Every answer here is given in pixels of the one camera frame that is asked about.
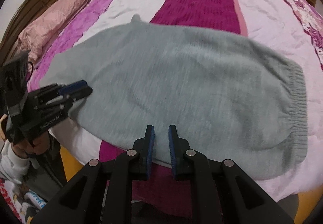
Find grey knit pants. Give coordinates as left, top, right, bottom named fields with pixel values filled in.
left=39, top=15, right=308, bottom=179

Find white sleeve left forearm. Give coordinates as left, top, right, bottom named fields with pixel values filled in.
left=1, top=140, right=30, bottom=185

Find person's left hand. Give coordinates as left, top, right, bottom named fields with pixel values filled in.
left=1, top=114, right=51, bottom=159

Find pink pillow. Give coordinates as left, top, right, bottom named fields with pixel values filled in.
left=18, top=0, right=90, bottom=64

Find dark wooden headboard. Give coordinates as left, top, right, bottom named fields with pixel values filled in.
left=1, top=0, right=58, bottom=64

